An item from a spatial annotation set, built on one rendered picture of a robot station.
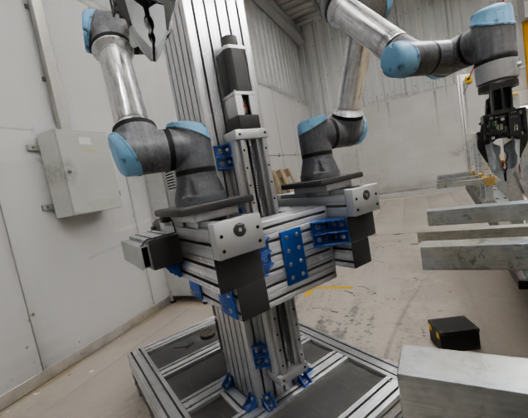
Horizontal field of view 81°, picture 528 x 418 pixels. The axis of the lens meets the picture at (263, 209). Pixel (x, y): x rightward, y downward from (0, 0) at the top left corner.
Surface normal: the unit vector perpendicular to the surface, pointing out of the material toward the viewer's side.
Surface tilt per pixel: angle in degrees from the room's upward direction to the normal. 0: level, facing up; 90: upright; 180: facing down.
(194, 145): 90
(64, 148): 90
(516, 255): 90
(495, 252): 90
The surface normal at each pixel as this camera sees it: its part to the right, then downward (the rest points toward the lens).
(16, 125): 0.89, -0.11
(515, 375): -0.18, -0.98
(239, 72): 0.56, -0.02
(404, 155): -0.42, 0.16
